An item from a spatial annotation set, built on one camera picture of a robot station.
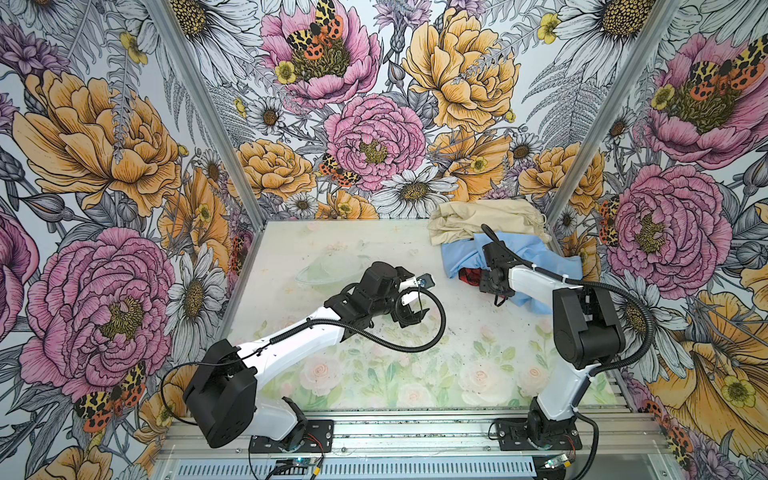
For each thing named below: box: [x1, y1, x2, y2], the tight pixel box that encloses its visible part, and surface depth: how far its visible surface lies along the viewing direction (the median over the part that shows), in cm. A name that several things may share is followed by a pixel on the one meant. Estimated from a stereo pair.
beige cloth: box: [427, 199, 551, 245], surface depth 117 cm
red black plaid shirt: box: [458, 267, 481, 286], surface depth 104 cm
